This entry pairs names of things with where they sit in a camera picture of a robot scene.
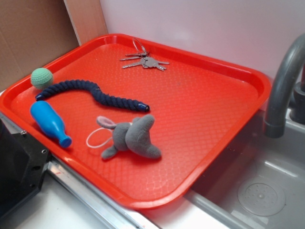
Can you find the silver keys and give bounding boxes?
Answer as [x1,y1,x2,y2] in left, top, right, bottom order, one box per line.
[120,37,170,71]

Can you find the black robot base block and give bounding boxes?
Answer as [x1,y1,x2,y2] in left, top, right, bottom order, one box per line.
[0,122,50,219]

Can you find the red plastic tray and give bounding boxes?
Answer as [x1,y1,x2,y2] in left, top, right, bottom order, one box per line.
[0,34,271,209]

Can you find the grey plush mouse toy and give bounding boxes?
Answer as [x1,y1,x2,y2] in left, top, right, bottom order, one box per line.
[86,114,162,160]

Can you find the blue plastic bottle toy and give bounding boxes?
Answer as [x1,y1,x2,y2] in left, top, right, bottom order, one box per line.
[30,101,72,148]

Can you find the green rubber ball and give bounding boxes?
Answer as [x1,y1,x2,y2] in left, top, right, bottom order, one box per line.
[30,68,54,90]

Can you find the grey toy faucet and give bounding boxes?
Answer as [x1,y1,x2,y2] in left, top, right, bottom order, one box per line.
[263,34,305,138]

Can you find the grey plastic sink basin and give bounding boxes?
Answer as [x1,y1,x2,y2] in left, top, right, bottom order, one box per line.
[185,111,305,229]

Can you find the brown cardboard panel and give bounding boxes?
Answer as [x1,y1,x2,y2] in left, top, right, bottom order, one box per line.
[0,0,108,91]

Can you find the dark faucet knob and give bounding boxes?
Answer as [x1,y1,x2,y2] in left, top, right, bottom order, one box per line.
[289,67,305,125]

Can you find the navy blue rope toy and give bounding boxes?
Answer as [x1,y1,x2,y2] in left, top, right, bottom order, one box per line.
[35,80,150,112]

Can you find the silver metal rail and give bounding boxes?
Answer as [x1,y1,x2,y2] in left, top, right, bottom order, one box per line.
[0,112,155,229]

